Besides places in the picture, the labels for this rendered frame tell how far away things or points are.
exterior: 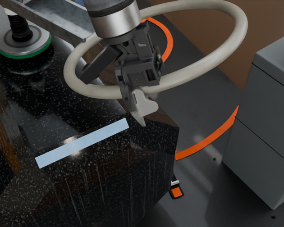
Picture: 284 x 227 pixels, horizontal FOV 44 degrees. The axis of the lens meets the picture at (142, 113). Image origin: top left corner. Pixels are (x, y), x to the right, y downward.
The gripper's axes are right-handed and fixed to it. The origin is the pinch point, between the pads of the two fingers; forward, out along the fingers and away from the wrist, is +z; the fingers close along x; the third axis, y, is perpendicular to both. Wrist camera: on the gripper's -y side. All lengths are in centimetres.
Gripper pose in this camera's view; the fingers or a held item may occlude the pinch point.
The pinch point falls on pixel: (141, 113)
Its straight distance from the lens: 78.2
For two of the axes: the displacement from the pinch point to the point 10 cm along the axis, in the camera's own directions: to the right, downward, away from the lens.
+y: 9.3, -1.3, -3.3
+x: 1.9, -6.1, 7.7
